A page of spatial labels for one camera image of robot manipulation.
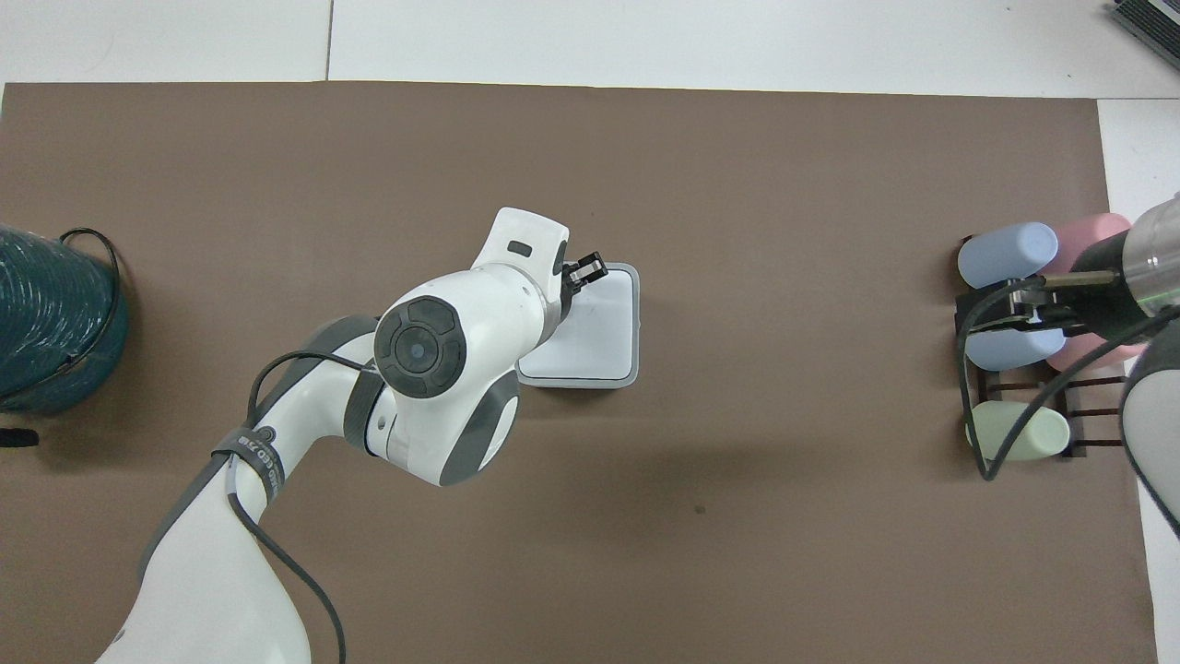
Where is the teal woven basket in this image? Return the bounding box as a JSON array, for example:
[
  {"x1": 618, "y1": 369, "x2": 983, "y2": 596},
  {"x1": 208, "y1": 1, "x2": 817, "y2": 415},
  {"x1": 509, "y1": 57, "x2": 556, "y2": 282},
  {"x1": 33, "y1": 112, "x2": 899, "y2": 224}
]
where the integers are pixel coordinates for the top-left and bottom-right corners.
[{"x1": 0, "y1": 224, "x2": 131, "y2": 417}]

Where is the grey striped object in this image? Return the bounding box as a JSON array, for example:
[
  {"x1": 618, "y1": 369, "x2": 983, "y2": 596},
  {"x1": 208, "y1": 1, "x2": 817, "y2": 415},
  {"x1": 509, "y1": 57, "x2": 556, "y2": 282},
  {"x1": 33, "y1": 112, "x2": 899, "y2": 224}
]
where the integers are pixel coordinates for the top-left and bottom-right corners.
[{"x1": 1109, "y1": 0, "x2": 1180, "y2": 49}]

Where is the black cable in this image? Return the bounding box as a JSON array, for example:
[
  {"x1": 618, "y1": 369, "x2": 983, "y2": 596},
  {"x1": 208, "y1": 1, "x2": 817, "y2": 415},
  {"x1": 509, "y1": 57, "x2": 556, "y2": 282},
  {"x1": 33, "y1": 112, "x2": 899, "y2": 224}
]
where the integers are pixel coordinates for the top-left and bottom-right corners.
[
  {"x1": 957, "y1": 282, "x2": 1180, "y2": 483},
  {"x1": 226, "y1": 350, "x2": 381, "y2": 664}
]

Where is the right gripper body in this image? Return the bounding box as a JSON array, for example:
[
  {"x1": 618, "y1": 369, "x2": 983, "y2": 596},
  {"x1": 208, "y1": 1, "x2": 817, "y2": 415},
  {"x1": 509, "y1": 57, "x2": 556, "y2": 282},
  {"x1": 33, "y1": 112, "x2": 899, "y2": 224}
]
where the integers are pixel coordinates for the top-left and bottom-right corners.
[{"x1": 1068, "y1": 231, "x2": 1155, "y2": 344}]

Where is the pink cup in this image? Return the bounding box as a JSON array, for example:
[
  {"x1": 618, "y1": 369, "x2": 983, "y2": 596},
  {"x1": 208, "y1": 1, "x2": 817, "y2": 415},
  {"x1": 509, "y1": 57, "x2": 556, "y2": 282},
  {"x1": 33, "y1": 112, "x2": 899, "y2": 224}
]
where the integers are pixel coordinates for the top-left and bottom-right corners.
[
  {"x1": 1045, "y1": 332, "x2": 1146, "y2": 373},
  {"x1": 1051, "y1": 212, "x2": 1133, "y2": 274}
]

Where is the dark brown cup rack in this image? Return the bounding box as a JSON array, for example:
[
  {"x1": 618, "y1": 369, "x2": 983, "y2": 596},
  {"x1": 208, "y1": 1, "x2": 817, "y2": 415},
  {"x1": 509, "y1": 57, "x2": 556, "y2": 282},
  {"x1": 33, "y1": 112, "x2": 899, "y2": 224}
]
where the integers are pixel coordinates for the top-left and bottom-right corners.
[{"x1": 953, "y1": 234, "x2": 1133, "y2": 461}]

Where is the light green cup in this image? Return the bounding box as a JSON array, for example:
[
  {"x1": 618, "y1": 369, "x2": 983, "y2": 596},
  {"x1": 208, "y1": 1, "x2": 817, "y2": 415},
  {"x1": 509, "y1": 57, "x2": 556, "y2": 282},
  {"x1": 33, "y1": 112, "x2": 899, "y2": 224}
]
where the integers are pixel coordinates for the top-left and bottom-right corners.
[{"x1": 964, "y1": 400, "x2": 1071, "y2": 463}]

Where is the white trash can grey rim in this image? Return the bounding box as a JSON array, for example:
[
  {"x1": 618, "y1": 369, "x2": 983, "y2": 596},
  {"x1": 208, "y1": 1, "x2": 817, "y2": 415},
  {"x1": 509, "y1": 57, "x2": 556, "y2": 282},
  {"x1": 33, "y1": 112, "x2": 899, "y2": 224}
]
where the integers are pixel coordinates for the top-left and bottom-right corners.
[{"x1": 516, "y1": 262, "x2": 641, "y2": 389}]

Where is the light blue cup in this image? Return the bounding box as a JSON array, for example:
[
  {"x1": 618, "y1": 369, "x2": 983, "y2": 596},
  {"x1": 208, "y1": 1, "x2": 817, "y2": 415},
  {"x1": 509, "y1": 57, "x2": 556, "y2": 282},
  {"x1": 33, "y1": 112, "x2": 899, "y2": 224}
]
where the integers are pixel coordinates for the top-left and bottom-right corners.
[
  {"x1": 957, "y1": 221, "x2": 1060, "y2": 290},
  {"x1": 962, "y1": 325, "x2": 1068, "y2": 373}
]

